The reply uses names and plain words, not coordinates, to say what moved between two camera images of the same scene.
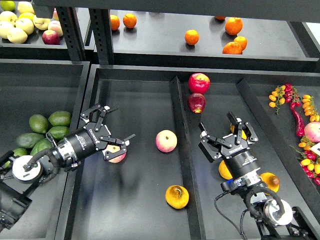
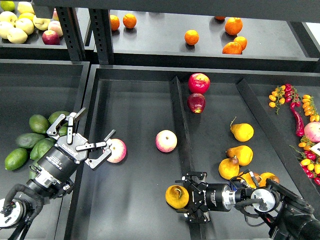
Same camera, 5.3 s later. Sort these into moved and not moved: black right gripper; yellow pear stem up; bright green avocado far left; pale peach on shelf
Moved: black right gripper
Not moved: yellow pear stem up; pale peach on shelf; bright green avocado far left
